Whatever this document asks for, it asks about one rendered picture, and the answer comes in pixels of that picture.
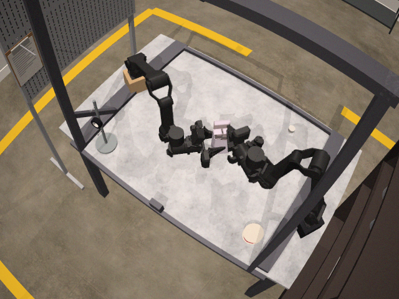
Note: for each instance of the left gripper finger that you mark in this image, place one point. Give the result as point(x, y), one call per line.
point(215, 151)
point(208, 134)

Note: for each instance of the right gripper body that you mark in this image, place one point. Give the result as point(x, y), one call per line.
point(240, 148)

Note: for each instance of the brown clipboard with paper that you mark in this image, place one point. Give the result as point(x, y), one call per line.
point(14, 50)

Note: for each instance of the dark grey metal gantry frame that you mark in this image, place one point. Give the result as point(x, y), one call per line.
point(330, 48)

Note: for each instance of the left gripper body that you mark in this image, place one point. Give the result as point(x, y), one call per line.
point(205, 160)

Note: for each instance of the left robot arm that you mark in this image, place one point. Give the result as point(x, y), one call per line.
point(156, 79)

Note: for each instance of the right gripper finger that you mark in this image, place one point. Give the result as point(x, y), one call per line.
point(230, 129)
point(230, 144)

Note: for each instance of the black tape roll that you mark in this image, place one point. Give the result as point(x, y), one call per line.
point(97, 121)

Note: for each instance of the grey ruled paper sheet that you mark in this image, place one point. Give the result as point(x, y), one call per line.
point(24, 64)

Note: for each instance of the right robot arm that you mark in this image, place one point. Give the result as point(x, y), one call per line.
point(258, 169)

